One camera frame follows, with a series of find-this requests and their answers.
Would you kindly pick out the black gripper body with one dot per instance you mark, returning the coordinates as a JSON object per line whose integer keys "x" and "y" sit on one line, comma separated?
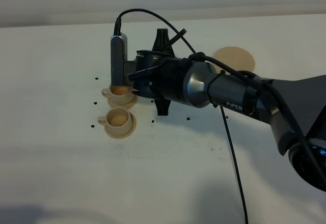
{"x": 159, "y": 75}

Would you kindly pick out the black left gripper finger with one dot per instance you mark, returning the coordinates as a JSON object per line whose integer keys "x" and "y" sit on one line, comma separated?
{"x": 162, "y": 106}

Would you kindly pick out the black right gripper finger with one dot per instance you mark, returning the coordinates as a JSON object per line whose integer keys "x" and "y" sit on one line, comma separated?
{"x": 161, "y": 39}

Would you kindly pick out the beige ceramic teapot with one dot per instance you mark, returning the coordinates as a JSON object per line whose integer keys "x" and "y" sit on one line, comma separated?
{"x": 135, "y": 91}

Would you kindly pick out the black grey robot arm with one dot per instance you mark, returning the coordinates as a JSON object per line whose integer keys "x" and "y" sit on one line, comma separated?
{"x": 295, "y": 110}

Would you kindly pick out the round beige teapot saucer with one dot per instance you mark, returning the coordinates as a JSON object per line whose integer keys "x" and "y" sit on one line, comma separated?
{"x": 236, "y": 58}

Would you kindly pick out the near beige cup saucer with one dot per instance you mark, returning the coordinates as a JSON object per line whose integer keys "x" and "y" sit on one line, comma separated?
{"x": 127, "y": 134}

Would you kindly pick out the beige cup saucer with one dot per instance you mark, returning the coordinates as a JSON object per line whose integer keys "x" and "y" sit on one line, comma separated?
{"x": 129, "y": 105}
{"x": 127, "y": 134}

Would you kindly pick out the far beige teacup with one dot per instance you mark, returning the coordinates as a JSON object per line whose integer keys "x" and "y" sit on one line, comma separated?
{"x": 119, "y": 94}

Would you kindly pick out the beige teacup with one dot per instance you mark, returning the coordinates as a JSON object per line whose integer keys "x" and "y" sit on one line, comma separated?
{"x": 119, "y": 94}
{"x": 118, "y": 120}

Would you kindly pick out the near beige teacup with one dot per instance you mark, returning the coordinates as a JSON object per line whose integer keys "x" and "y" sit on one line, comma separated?
{"x": 118, "y": 120}

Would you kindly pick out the far beige cup saucer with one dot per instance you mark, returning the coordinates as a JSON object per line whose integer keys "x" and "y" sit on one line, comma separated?
{"x": 129, "y": 105}

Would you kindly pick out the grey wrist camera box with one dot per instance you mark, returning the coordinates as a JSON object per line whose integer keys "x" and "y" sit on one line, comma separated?
{"x": 120, "y": 66}

